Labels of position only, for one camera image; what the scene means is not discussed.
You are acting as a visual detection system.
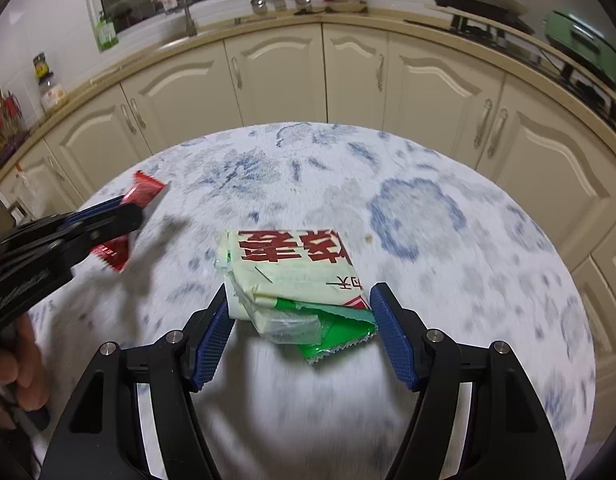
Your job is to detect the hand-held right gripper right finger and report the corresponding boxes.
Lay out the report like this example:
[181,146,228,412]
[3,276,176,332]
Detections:
[369,282,568,480]

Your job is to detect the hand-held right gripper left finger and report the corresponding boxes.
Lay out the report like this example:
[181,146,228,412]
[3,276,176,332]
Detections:
[38,282,236,480]

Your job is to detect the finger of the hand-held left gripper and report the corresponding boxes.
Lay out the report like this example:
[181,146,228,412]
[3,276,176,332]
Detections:
[0,203,145,267]
[15,196,134,238]

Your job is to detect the red snack packet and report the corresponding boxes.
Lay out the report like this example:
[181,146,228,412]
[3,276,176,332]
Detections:
[90,170,167,274]

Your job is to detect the colourful snack packets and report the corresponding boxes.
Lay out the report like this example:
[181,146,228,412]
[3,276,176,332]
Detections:
[215,229,379,370]

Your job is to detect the person's left hand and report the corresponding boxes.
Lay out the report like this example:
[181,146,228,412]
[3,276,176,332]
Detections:
[0,314,52,431]

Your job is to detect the purple utensil holder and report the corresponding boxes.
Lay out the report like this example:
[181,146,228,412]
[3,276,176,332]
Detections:
[0,130,31,167]

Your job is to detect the clear jar white label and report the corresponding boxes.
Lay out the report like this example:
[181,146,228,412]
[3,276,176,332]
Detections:
[39,72,69,113]

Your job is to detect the floral white blue tablecloth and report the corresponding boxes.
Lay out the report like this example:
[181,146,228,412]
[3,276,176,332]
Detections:
[25,121,596,480]

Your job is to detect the green dish soap bottle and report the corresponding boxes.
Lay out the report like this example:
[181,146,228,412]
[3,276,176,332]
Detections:
[94,10,119,52]

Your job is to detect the metal faucet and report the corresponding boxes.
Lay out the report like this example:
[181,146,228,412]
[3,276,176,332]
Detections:
[152,0,197,38]

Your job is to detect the beige bowl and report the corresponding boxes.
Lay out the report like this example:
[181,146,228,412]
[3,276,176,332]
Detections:
[324,0,369,15]

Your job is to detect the black gas stove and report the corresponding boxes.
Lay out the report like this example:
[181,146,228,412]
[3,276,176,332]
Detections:
[403,12,616,133]

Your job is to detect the black induction cooker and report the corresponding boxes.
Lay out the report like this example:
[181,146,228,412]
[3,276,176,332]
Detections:
[428,0,536,28]

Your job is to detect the green electric pot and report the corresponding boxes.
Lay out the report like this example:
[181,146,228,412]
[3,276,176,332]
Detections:
[544,9,616,83]

